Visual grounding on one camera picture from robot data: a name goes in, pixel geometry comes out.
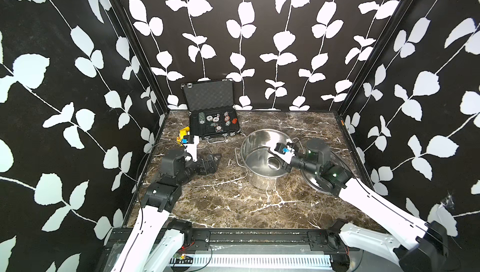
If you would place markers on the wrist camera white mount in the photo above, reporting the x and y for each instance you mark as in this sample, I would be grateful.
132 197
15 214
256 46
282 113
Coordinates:
281 148
190 142

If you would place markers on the stack of poker chips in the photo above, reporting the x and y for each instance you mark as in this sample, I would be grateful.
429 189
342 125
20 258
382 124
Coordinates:
201 118

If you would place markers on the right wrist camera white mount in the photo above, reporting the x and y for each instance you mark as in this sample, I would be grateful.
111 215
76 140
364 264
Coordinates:
281 148

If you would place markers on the black poker chip case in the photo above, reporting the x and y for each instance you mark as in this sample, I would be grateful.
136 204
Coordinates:
215 98

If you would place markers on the stainless steel pot lid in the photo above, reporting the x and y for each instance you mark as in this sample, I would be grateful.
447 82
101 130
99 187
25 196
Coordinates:
327 177

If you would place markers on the yellow red toy block vehicle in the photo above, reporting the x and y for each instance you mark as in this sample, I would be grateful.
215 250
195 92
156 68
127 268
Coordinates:
182 133

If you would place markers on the long steel ladle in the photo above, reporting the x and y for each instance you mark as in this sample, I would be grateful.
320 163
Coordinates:
275 163

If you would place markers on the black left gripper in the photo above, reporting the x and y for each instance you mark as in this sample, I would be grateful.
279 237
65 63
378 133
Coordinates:
212 167

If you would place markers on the black base rail with vents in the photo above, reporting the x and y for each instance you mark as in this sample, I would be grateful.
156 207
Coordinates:
272 250

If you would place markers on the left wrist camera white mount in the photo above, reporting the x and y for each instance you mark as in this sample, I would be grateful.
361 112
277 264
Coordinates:
190 142

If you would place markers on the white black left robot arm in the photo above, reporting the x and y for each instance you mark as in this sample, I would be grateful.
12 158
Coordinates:
153 241

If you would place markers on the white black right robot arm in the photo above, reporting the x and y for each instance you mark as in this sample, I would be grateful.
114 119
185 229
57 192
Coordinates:
410 242

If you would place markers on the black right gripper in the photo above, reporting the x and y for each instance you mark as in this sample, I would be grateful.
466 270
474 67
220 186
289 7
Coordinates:
287 167

